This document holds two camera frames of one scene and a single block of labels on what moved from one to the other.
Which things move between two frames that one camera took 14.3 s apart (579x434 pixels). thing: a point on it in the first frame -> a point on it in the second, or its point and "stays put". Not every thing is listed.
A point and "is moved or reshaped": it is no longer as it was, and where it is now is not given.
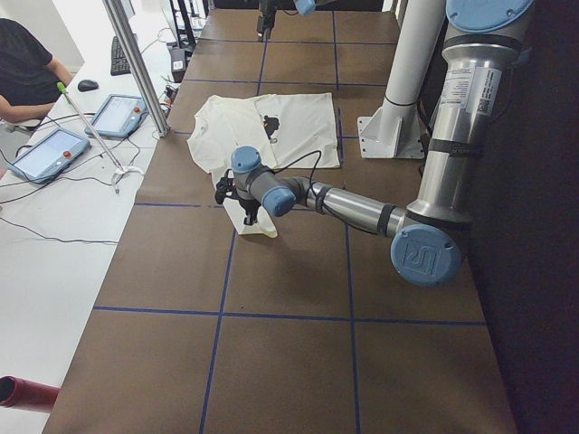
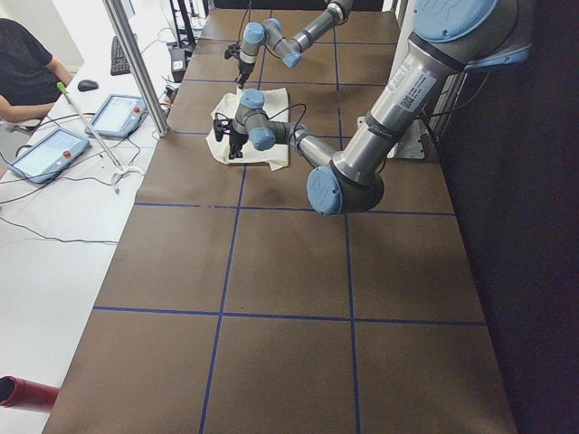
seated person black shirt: x=29 y=74 stays put
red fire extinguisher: x=18 y=392 stays put
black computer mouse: x=87 y=85 stays put
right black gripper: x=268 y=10 -> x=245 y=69
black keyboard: x=119 y=63 stays put
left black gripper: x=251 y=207 -> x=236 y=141
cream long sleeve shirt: x=296 y=130 is moved or reshaped
